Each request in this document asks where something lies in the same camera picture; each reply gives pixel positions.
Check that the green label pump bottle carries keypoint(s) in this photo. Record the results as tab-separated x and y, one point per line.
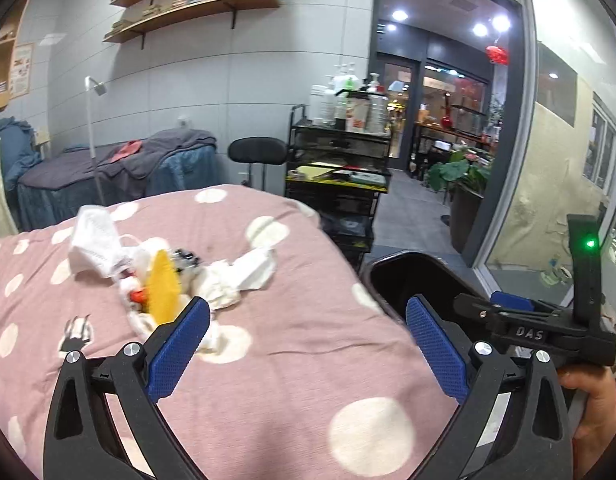
347	80

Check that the ceiling spotlight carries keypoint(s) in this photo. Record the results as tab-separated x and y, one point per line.
399	15
480	29
500	21

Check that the white floor lamp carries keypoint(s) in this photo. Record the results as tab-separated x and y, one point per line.
99	87

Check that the red cloth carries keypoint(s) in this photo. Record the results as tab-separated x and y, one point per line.
125	151

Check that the person's right hand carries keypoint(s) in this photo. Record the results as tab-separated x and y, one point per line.
593	400

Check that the pile of blue cloth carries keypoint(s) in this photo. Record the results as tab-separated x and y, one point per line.
15	155

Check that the dark grey door frame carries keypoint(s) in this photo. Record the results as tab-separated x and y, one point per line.
375	110

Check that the small white pump bottle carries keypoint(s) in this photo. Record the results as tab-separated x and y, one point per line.
374	84

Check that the yellow notepad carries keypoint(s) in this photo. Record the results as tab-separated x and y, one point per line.
315	171

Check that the pink polka-dot blanket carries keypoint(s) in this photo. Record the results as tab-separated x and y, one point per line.
288	335

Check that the wall poster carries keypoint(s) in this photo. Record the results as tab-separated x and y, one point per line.
22	72

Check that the red vase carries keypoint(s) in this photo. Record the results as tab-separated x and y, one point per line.
446	121

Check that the small white device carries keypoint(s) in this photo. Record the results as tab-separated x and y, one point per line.
183	123

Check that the clear plastic wrapper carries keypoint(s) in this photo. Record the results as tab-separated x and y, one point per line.
185	260

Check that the black display table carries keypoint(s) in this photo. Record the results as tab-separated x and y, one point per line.
438	145

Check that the red hanging ornament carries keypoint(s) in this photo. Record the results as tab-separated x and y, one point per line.
496	55

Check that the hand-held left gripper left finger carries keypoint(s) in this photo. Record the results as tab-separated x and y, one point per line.
178	350

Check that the white face mask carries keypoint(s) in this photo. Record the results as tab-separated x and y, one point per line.
100	240

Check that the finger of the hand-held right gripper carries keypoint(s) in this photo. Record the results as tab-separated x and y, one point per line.
510	299
483	307

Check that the clear ribbed bottle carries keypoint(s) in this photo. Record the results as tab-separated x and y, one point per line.
380	115

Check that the red print paper cup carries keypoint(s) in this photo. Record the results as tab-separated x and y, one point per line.
358	115

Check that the yellow foam fruit net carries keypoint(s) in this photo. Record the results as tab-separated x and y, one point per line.
165	285

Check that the potted green plant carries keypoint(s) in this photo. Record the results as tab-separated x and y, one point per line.
463	175

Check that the wooden cubby shelf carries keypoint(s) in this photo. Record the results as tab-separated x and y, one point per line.
0	50

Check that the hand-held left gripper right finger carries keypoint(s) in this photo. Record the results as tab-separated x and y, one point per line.
435	350

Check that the long wooden wall shelf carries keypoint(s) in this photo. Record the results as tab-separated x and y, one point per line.
198	14

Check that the massage bed grey blanket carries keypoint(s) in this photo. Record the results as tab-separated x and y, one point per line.
178	170

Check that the black trash bin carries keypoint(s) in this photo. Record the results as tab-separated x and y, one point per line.
413	275

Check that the black trolley cart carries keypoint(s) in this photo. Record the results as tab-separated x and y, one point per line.
358	142

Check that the white power strip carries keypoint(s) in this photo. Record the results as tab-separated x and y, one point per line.
368	178

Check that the black stool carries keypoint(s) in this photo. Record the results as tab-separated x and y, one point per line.
258	150

